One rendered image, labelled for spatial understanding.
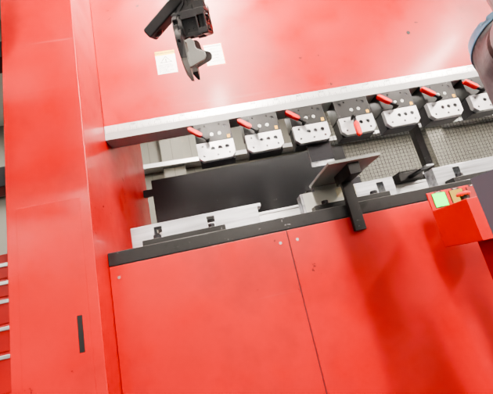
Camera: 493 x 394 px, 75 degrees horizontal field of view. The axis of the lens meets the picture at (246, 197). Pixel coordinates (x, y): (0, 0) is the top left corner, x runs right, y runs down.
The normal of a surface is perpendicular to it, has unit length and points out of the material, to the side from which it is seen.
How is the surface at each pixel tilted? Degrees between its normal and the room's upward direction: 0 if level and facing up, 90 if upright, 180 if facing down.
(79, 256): 90
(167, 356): 90
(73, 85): 90
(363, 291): 90
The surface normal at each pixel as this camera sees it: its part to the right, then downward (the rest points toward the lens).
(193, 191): 0.04, -0.26
